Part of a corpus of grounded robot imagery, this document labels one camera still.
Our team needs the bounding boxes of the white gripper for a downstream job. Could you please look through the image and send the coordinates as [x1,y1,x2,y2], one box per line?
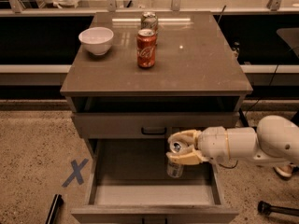
[168,127,228,165]

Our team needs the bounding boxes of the silver blue redbull can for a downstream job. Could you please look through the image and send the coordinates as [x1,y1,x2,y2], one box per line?
[166,141,187,178]

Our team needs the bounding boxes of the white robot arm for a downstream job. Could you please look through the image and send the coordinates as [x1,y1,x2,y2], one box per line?
[166,116,299,166]

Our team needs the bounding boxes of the open middle drawer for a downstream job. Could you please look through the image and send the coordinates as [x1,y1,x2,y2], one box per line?
[72,139,237,224]

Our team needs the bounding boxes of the grey drawer cabinet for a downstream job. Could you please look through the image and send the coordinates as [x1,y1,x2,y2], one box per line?
[60,10,254,224]

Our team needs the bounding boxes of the closed upper drawer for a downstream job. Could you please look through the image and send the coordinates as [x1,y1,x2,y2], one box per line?
[72,112,239,139]

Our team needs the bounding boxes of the red coca-cola can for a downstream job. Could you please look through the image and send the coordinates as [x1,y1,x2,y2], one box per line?
[136,29,157,68]

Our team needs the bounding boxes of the silver green soda can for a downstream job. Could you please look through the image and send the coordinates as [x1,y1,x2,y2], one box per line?
[141,11,158,35]

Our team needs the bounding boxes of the black tripod leg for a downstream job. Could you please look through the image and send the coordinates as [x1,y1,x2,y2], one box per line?
[257,201,299,217]

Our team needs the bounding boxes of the person's brown shoe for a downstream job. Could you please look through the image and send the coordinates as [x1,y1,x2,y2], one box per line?
[274,165,293,179]

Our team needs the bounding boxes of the blue tape cross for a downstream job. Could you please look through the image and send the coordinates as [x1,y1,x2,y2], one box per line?
[62,159,89,188]

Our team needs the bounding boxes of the white ceramic bowl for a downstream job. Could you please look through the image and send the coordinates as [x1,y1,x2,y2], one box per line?
[78,27,114,55]

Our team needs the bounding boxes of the black leaning pole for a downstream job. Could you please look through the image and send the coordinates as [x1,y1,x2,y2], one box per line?
[217,5,227,24]

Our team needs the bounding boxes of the black bar on floor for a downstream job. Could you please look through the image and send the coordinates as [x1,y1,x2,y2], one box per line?
[45,194,64,224]

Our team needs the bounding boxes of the black drawer handle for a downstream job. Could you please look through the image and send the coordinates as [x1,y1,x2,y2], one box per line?
[141,127,167,135]

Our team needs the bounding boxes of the black floor cable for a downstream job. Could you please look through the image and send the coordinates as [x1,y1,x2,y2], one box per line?
[218,160,239,170]

